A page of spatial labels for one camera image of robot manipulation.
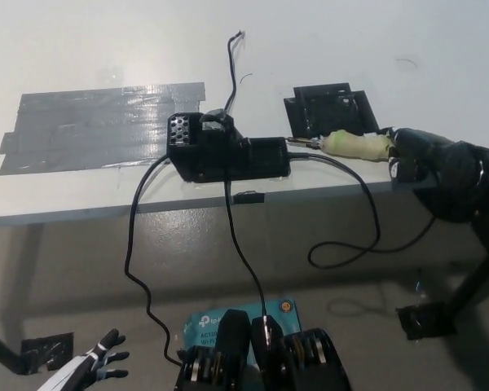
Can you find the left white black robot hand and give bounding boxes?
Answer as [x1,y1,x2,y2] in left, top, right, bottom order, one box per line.
[40,328,130,391]

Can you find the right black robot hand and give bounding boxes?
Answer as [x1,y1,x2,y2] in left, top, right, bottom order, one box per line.
[387,128,482,200]

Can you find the black soldering iron cable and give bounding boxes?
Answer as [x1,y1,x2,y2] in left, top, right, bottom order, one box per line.
[289,152,437,270]

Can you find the tape-wrapped soldering iron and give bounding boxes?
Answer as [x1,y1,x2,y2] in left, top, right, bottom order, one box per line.
[285,129,396,163]

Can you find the black robot torso blocks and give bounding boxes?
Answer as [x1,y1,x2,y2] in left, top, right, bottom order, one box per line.
[174,309,351,391]

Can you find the black soldering station base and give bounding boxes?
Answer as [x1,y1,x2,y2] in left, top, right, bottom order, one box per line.
[166,108,291,184]

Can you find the grey table leg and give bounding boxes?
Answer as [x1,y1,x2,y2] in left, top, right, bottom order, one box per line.
[0,223,46,327]

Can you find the black tape square patch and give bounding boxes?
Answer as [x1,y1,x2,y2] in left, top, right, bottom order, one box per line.
[284,82,380,139]

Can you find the small black tape strip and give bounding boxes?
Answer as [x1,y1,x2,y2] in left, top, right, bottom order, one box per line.
[233,190,266,204]

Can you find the teal router box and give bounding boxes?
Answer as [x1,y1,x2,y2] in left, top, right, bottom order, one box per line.
[183,298,303,363]

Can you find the black power cable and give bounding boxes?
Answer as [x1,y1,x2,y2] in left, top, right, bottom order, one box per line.
[124,157,184,366]

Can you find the black cable to robot torso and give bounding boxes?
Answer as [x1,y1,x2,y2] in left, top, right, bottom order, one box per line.
[223,181,270,327]

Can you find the thin black frayed cable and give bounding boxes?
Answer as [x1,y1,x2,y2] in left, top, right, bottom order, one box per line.
[224,30,245,111]

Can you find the grey duct tape patch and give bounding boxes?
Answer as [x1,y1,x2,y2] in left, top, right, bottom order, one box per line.
[0,81,207,177]

